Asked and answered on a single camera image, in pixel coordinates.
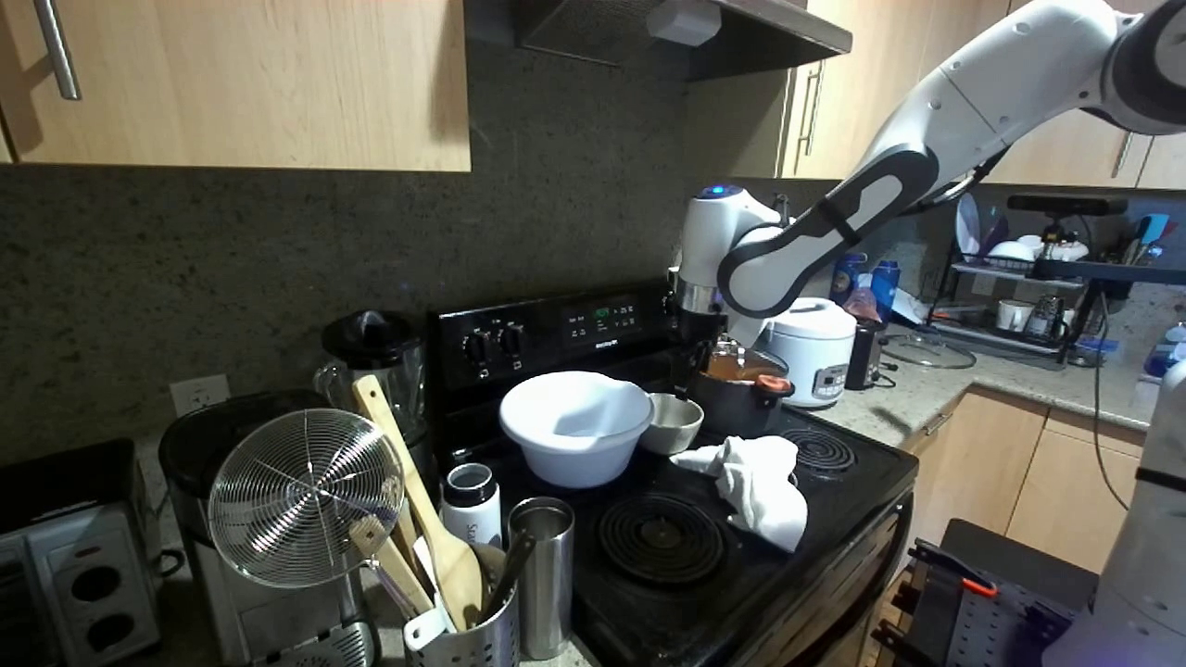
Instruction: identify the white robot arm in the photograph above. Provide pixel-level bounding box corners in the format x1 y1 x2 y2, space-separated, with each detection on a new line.
677 0 1186 667

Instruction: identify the silver metal bottle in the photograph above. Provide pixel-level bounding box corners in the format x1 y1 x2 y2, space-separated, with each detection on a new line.
510 496 575 659

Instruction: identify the blender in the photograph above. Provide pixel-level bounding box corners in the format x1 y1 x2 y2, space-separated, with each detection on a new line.
312 308 427 442

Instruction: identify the wooden upper cabinet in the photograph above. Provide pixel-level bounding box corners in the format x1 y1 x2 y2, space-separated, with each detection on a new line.
0 0 469 175

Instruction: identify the white bottle with black cap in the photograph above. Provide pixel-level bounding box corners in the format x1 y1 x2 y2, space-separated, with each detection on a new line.
440 463 504 545

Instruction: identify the metal utensil holder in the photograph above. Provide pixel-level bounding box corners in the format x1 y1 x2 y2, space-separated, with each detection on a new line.
406 545 525 667

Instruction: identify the toaster oven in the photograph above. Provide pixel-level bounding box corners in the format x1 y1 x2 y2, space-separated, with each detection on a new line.
0 442 159 667

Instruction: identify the white rice cooker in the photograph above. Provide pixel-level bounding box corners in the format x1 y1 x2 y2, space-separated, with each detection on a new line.
758 295 855 407

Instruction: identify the range hood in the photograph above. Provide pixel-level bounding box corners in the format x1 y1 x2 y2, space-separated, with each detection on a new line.
510 0 851 78

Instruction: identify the small white bowl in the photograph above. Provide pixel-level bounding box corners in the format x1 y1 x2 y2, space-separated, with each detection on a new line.
641 391 705 455

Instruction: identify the round mesh strainer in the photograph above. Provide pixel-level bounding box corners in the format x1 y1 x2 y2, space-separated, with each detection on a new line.
207 407 404 589

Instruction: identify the large white bowl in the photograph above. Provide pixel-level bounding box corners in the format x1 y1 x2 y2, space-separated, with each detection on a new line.
499 371 652 489

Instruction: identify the white cloth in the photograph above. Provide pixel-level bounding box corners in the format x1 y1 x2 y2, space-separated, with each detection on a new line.
673 433 807 553

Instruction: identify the black stove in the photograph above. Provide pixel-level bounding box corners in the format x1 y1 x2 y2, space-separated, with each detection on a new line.
431 282 914 667

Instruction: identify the dish rack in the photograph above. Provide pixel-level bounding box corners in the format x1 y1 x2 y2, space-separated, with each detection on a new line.
926 197 1186 361

